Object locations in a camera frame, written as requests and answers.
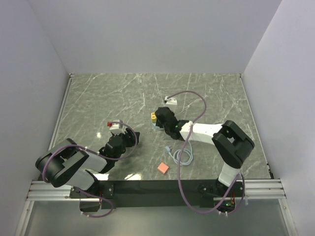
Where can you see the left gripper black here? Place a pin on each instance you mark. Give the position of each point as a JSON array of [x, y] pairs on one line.
[[131, 139]]

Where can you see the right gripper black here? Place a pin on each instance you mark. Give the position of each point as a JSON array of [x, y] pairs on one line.
[[158, 124]]

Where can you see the yellow charger plug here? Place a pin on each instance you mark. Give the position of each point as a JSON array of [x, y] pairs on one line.
[[153, 118]]

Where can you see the round blue power strip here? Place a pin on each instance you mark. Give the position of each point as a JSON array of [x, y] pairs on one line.
[[156, 127]]

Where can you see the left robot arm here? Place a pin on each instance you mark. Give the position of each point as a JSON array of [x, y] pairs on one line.
[[66, 164]]

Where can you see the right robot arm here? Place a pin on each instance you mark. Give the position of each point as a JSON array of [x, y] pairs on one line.
[[232, 143]]

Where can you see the pink charger plug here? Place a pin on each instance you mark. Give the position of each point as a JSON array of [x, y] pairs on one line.
[[163, 168]]

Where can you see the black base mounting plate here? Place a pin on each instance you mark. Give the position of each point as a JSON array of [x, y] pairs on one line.
[[157, 193]]

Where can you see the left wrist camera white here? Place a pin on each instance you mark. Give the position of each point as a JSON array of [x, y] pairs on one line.
[[115, 125]]

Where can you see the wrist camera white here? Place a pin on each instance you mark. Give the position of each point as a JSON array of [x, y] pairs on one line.
[[170, 102], [115, 125]]

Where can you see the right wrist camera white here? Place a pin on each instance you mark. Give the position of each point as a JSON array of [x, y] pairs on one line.
[[170, 102]]

